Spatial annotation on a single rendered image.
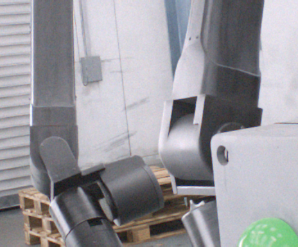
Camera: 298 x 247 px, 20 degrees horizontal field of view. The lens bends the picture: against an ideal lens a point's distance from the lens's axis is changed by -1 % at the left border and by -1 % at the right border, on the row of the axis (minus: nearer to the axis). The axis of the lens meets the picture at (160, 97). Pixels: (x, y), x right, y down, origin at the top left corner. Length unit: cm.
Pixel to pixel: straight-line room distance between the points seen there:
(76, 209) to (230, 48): 35
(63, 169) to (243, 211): 65
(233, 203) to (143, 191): 65
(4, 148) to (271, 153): 798
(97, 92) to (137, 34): 80
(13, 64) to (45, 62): 726
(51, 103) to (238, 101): 38
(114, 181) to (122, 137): 795
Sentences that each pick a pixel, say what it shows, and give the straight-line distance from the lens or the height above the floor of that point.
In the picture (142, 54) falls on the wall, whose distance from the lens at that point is 906.
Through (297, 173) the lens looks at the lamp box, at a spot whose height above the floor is 132.
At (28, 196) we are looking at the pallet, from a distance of 641.
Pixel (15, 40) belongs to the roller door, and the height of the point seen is 165.
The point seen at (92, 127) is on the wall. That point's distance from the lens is 875.
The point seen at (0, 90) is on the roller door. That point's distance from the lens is 827.
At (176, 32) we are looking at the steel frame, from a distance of 925.
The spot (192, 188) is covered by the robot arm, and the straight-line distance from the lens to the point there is 70.
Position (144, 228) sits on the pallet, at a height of 10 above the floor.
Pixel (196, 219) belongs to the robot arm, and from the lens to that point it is 69.
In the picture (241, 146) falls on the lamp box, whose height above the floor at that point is 133.
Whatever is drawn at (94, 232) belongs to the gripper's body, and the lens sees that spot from 94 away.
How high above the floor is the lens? 136
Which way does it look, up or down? 3 degrees down
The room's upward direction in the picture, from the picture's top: 6 degrees counter-clockwise
